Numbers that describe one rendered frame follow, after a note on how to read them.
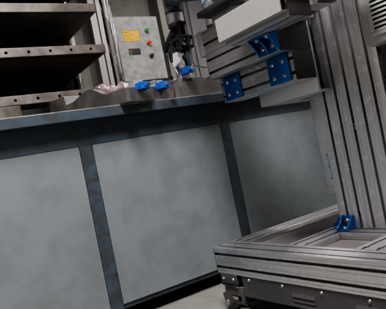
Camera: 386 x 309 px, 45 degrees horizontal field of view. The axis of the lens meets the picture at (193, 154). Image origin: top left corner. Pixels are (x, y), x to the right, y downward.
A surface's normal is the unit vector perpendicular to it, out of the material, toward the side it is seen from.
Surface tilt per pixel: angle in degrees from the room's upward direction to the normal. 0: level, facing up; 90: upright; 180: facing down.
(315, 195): 90
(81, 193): 90
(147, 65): 90
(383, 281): 90
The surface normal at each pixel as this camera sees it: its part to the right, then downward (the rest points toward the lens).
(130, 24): 0.51, -0.11
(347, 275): -0.81, 0.16
